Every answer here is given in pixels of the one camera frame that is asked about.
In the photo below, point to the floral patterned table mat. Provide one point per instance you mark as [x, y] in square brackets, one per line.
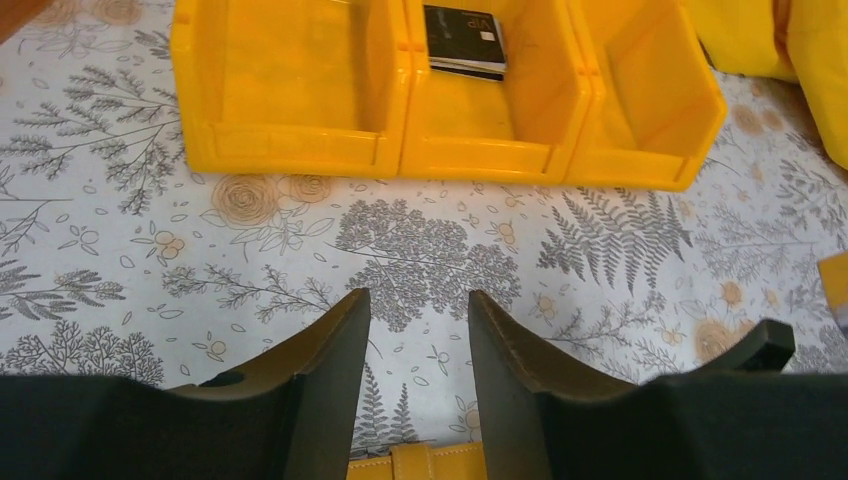
[116, 259]

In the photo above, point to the yellow leather card holder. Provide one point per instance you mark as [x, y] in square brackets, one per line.
[422, 462]

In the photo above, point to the yellow middle bin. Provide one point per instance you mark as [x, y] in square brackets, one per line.
[523, 129]

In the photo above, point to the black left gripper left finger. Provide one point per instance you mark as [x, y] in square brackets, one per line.
[286, 414]

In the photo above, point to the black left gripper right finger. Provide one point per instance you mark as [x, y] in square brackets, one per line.
[546, 415]

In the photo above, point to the yellow crumpled cloth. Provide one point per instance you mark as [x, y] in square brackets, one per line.
[802, 41]

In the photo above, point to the yellow bin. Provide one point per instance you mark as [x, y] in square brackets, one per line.
[655, 109]
[296, 87]
[523, 129]

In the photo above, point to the yellow right bin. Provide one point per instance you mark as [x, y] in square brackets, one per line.
[655, 109]

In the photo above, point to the black credit card stack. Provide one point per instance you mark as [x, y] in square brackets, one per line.
[465, 42]

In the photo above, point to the yellow left bin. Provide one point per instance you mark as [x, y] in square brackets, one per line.
[296, 87]

